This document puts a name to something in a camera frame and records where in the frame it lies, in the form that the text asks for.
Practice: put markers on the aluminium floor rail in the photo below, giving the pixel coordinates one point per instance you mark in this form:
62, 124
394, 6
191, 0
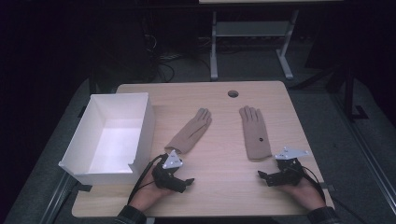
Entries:
367, 158
57, 199

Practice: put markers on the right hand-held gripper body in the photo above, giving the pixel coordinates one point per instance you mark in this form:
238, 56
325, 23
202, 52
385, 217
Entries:
288, 172

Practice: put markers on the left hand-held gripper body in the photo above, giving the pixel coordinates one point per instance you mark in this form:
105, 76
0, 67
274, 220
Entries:
166, 178

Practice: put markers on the person's right hand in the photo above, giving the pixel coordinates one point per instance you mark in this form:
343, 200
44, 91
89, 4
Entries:
305, 194

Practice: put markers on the white box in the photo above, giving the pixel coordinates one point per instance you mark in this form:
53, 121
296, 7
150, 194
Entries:
115, 146

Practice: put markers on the grey metal table frame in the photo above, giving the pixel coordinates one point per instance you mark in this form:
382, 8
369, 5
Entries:
250, 29

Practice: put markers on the person's left hand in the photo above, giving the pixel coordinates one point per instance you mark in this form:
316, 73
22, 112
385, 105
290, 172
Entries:
148, 194

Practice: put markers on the black stand foot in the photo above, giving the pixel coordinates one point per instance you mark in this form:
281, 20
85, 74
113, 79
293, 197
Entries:
353, 93

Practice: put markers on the plain beige glove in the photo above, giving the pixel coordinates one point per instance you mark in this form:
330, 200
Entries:
191, 132

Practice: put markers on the beige glove with dark dot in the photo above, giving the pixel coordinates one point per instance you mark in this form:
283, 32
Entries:
255, 133

